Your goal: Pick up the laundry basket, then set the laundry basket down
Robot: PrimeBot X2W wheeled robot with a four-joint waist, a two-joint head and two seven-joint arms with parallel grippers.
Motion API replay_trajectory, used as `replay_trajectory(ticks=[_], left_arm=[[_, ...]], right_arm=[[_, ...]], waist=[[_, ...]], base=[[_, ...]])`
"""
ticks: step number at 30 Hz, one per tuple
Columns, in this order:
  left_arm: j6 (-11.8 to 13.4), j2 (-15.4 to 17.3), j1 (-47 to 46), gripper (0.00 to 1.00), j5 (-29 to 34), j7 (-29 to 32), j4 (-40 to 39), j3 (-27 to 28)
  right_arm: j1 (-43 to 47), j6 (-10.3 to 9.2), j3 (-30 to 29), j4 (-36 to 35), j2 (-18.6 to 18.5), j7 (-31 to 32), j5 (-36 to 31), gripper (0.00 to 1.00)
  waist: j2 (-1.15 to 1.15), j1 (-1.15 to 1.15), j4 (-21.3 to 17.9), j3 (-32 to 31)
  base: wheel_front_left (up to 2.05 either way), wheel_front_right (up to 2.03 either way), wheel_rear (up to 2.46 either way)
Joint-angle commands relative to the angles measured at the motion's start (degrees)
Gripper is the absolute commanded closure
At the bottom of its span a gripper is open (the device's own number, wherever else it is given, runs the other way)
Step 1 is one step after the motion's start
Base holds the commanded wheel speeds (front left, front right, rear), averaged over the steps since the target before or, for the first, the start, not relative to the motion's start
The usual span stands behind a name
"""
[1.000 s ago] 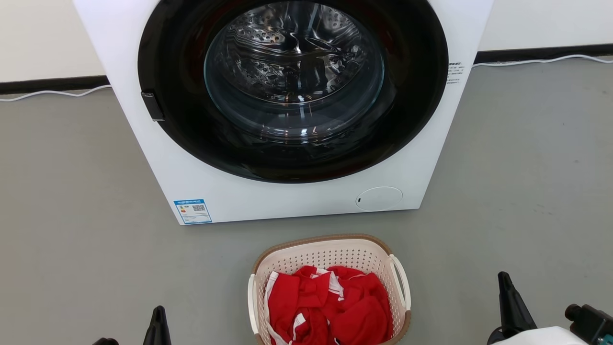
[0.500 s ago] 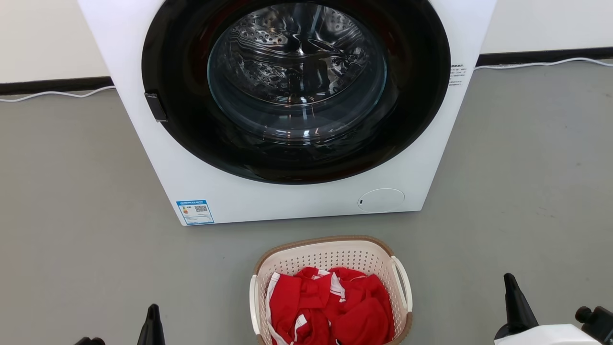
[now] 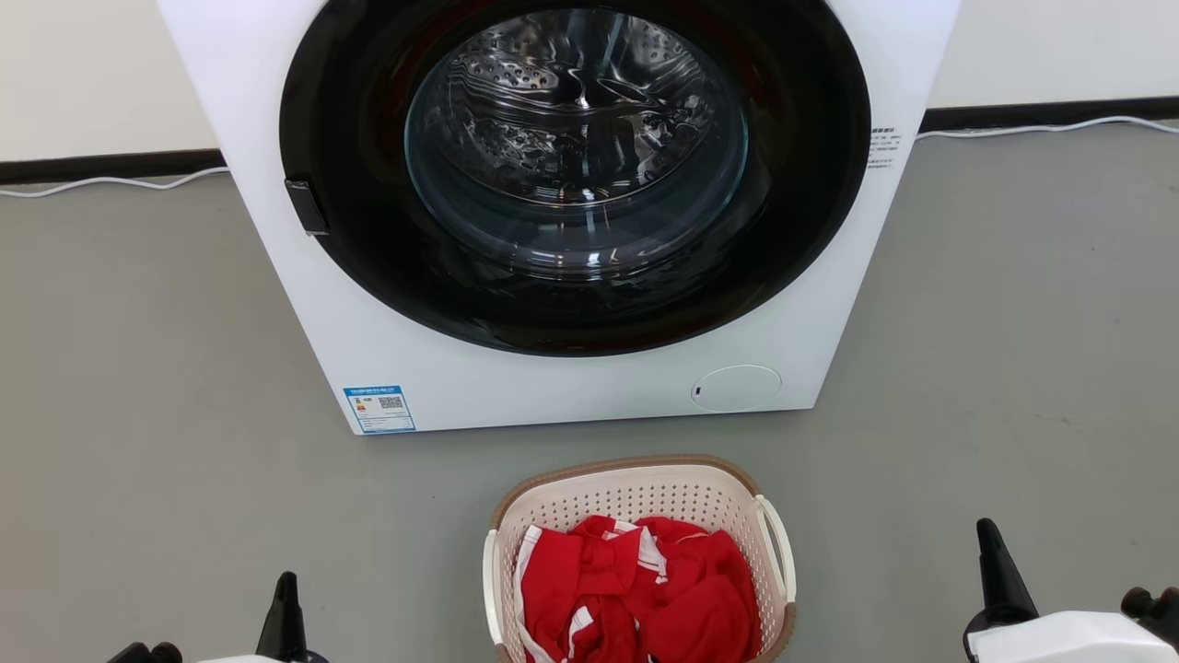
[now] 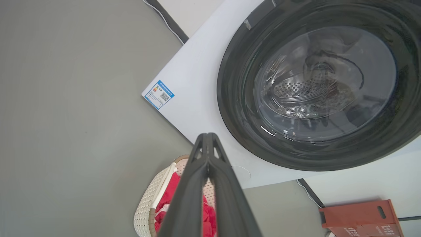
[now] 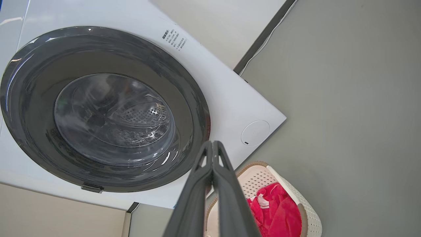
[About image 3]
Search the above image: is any cream perforated laundry basket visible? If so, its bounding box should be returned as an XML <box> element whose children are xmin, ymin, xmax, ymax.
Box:
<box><xmin>482</xmin><ymin>453</ymin><xmax>799</xmax><ymax>663</ymax></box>

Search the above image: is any steel washing drum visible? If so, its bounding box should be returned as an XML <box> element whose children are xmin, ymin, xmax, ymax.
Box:
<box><xmin>410</xmin><ymin>9</ymin><xmax>745</xmax><ymax>270</ymax></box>

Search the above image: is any round black washing machine door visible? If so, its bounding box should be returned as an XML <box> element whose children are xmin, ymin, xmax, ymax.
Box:
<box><xmin>279</xmin><ymin>0</ymin><xmax>872</xmax><ymax>358</ymax></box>

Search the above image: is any round white filter cover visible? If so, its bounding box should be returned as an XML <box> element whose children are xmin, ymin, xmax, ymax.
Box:
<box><xmin>691</xmin><ymin>365</ymin><xmax>784</xmax><ymax>413</ymax></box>

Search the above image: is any grey door handle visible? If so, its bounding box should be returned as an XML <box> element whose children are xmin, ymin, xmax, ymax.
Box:
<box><xmin>284</xmin><ymin>178</ymin><xmax>330</xmax><ymax>237</ymax></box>

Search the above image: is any white power cable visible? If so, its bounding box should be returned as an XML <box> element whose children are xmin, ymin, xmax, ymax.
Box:
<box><xmin>916</xmin><ymin>115</ymin><xmax>1179</xmax><ymax>141</ymax></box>
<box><xmin>0</xmin><ymin>167</ymin><xmax>231</xmax><ymax>199</ymax></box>

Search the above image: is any blue energy label sticker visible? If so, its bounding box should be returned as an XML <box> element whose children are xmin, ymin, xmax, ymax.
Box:
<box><xmin>343</xmin><ymin>385</ymin><xmax>417</xmax><ymax>435</ymax></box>

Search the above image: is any red and white garment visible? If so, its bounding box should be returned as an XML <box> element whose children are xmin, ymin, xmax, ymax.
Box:
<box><xmin>512</xmin><ymin>515</ymin><xmax>764</xmax><ymax>663</ymax></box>

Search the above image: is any white front-load washing machine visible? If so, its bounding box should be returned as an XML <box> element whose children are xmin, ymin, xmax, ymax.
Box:
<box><xmin>155</xmin><ymin>0</ymin><xmax>963</xmax><ymax>436</ymax></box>

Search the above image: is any printed text label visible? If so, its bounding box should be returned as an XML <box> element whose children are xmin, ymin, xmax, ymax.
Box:
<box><xmin>868</xmin><ymin>127</ymin><xmax>905</xmax><ymax>172</ymax></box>

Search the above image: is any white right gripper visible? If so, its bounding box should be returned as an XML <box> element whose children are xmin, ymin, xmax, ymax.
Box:
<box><xmin>963</xmin><ymin>518</ymin><xmax>1179</xmax><ymax>663</ymax></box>

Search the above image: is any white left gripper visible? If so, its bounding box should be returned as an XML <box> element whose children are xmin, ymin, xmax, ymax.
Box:
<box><xmin>196</xmin><ymin>571</ymin><xmax>329</xmax><ymax>663</ymax></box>

